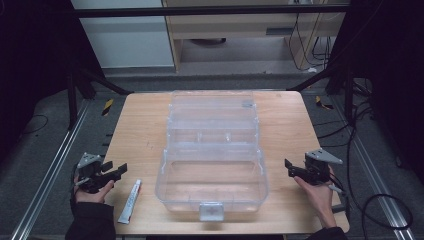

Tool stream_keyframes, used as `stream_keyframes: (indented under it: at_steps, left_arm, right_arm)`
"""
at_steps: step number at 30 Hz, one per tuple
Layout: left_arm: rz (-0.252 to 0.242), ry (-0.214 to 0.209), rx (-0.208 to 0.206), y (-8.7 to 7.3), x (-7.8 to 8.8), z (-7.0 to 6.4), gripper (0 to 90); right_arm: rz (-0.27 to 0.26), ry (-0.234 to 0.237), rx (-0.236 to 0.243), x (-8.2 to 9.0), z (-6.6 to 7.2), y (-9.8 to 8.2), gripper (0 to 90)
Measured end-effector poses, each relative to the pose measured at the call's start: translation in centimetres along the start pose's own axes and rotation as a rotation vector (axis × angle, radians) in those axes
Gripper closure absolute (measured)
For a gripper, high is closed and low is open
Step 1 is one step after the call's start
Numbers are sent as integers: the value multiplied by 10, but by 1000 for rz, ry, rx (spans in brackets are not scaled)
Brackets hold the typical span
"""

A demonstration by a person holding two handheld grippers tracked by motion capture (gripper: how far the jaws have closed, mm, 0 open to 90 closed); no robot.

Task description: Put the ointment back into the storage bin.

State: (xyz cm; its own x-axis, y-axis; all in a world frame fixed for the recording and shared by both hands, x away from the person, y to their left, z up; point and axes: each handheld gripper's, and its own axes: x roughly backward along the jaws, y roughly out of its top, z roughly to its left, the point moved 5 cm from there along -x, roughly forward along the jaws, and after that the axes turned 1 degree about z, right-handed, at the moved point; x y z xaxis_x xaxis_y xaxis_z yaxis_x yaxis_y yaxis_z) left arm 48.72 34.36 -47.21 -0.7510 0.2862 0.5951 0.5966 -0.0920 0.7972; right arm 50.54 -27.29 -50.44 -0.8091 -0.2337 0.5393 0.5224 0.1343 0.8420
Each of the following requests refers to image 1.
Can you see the white cabinet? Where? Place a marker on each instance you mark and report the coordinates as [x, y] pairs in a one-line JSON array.
[[125, 40]]

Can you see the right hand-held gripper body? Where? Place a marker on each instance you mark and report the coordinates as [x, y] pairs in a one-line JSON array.
[[316, 168]]

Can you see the clear plastic storage box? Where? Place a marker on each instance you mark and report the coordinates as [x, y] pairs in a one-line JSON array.
[[211, 160]]

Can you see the aluminium floor rail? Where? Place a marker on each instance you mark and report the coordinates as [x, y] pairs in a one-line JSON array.
[[50, 173], [376, 186]]

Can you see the white ointment tube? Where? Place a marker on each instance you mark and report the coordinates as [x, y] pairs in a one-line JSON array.
[[130, 202]]

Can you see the yellow black striped tape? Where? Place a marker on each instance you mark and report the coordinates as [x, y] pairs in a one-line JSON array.
[[322, 104], [107, 107]]

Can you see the wooden desk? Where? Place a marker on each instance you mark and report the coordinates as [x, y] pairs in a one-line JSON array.
[[253, 28]]

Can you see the black metal stand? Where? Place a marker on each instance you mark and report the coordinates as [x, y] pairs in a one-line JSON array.
[[348, 96], [72, 100]]

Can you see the person's right hand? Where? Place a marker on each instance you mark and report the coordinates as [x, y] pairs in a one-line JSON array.
[[318, 201]]

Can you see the black horizontal frame bar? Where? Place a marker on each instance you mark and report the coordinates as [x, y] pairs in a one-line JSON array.
[[206, 11]]

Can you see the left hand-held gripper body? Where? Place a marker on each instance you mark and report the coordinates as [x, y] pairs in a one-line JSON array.
[[89, 168]]

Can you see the black curtain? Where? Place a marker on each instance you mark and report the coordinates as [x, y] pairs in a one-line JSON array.
[[33, 66], [390, 83]]

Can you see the person's left hand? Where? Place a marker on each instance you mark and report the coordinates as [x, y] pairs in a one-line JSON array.
[[95, 197]]

